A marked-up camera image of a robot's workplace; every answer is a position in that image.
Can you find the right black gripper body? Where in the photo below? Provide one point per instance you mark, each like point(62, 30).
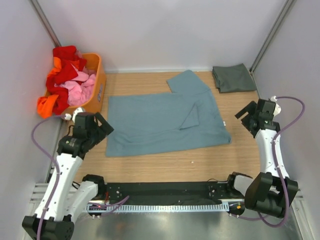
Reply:
point(246, 121)

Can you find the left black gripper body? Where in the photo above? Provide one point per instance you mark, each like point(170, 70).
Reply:
point(95, 135)

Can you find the blue-grey t shirt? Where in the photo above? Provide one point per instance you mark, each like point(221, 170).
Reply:
point(185, 118)

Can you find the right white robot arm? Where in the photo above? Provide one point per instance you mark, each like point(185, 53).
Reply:
point(272, 191)

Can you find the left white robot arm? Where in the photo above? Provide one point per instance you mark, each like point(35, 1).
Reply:
point(57, 213)

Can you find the folded dark grey t shirt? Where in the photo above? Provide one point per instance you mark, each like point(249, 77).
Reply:
point(233, 79)

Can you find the pink t shirt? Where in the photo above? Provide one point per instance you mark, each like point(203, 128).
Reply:
point(80, 89)

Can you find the orange t shirt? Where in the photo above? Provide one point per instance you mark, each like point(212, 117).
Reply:
point(45, 104)

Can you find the orange plastic laundry basket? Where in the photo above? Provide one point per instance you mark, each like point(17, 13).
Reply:
point(94, 104)

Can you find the red t shirt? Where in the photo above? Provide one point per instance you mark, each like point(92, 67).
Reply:
point(66, 65)

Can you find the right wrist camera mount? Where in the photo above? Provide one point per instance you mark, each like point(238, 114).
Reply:
point(277, 109)

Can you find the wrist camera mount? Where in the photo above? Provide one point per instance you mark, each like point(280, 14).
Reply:
point(72, 116)
point(277, 109)

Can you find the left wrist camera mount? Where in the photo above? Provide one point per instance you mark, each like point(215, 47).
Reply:
point(72, 116)

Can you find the aluminium frame rail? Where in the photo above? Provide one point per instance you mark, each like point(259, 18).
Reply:
point(41, 188)

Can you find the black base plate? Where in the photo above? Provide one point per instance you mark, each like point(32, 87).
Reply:
point(170, 193)

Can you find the right aluminium corner post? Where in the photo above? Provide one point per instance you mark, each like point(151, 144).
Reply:
point(279, 21)

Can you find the aluminium corner post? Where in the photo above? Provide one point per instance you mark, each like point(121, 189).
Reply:
point(279, 21)
point(45, 22)

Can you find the slotted white cable duct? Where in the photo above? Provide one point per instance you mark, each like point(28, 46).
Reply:
point(125, 209)

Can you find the left aluminium corner post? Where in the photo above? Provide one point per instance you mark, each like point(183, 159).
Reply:
point(45, 22)

